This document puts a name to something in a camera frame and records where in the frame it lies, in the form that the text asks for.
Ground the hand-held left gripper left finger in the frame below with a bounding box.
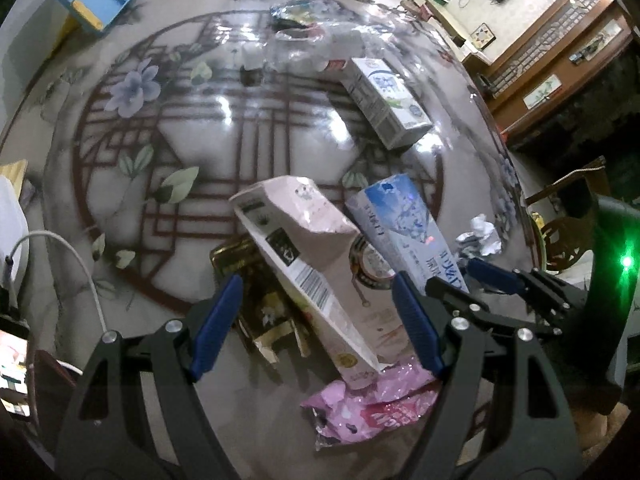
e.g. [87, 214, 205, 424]
[52, 274, 245, 480]

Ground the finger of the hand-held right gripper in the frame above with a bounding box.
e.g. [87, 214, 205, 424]
[425, 277, 551, 339]
[462, 257, 591, 327]

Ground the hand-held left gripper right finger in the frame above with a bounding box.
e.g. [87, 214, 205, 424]
[392, 270, 586, 480]

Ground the blue toothpaste box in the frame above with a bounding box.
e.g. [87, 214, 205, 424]
[345, 173, 471, 296]

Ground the pale pink carton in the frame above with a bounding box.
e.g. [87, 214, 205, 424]
[229, 175, 386, 391]

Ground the clear plastic bottle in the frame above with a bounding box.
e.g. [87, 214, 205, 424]
[265, 25, 351, 73]

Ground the white crumpled paper ball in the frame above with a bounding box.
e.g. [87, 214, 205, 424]
[455, 213, 502, 261]

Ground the dark gold box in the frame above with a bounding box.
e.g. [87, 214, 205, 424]
[209, 239, 311, 363]

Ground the pink plastic packet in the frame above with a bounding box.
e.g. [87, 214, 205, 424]
[300, 355, 443, 451]

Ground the white milk carton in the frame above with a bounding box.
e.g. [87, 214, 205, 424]
[340, 56, 433, 150]

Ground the smartphone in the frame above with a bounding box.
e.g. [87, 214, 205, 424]
[0, 315, 31, 416]

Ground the white paper pad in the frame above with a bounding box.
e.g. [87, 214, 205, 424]
[0, 160, 28, 281]

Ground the colourful framed picture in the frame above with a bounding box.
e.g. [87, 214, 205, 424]
[470, 22, 497, 50]

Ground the hanging scroll picture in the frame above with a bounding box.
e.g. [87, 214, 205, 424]
[570, 35, 626, 66]

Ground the television cabinet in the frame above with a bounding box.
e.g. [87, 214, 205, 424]
[405, 0, 493, 66]

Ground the blue plastic wrapper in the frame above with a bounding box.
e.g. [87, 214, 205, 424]
[270, 0, 331, 23]

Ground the white cable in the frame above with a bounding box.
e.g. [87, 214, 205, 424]
[7, 230, 108, 333]

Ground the white wall calendar picture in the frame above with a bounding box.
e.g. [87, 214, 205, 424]
[522, 74, 561, 110]

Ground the wooden lattice wall panel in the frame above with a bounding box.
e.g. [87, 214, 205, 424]
[487, 0, 631, 96]

